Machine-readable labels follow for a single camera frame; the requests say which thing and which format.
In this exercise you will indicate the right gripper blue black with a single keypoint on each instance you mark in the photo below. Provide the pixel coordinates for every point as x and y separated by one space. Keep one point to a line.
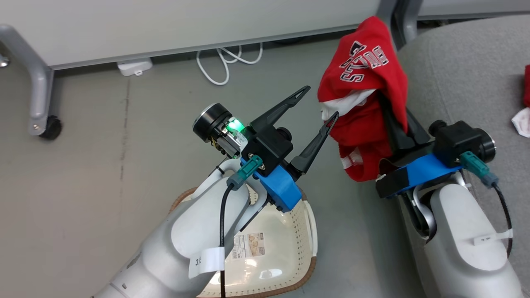
422 169

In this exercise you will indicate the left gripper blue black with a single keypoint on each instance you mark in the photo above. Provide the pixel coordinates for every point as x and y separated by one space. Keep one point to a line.
281 190

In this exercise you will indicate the red jersey with white lettering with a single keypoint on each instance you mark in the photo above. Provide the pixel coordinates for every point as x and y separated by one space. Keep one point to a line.
364 87

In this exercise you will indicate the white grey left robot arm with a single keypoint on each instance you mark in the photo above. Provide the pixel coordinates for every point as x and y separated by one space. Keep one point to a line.
186 236

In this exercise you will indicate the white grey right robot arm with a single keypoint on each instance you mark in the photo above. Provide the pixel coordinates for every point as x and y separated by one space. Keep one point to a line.
463 240

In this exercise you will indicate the beige perforated laundry basket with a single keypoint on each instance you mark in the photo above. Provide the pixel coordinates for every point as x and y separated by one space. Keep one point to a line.
285 248

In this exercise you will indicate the printed sticker inside basket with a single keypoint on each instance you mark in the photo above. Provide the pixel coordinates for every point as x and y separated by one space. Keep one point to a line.
248 246

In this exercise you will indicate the grey metal leg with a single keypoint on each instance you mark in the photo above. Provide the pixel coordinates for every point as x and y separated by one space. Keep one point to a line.
39 82
408 18

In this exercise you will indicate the small red cloth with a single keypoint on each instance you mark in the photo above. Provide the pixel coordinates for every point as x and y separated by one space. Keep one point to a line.
527 85

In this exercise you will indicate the white partition panel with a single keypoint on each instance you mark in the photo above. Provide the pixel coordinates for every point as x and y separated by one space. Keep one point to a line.
165 25

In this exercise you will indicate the white power adapter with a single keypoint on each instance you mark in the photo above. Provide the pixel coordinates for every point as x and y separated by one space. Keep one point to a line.
134 67

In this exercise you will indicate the black caster wheel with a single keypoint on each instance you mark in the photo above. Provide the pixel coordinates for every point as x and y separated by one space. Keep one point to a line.
51 127

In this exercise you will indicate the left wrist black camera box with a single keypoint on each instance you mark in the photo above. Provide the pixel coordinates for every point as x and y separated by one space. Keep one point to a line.
269 147

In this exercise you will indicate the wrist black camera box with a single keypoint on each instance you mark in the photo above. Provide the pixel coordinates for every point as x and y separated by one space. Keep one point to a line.
459 138
269 147

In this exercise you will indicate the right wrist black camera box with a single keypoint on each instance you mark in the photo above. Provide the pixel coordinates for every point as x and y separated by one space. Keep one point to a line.
459 138

